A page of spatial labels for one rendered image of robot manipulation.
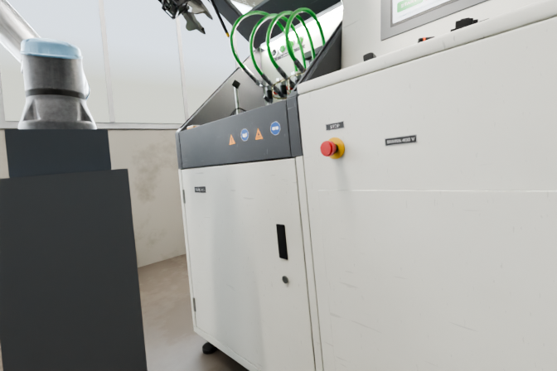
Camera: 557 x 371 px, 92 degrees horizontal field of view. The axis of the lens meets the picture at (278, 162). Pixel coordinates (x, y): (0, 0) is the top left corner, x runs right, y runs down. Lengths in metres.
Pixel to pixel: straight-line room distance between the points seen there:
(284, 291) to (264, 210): 0.24
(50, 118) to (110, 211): 0.25
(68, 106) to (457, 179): 0.84
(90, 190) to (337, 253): 0.59
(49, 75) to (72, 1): 2.10
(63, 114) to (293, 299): 0.75
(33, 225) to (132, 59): 2.20
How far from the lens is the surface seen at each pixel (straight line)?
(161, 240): 2.73
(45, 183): 0.74
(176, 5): 1.10
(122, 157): 2.61
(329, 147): 0.62
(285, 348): 0.98
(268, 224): 0.84
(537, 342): 0.64
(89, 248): 0.76
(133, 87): 2.72
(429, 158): 0.58
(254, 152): 0.84
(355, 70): 0.65
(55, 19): 2.83
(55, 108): 0.81
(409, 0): 0.95
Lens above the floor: 0.78
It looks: level
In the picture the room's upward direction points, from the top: 5 degrees counter-clockwise
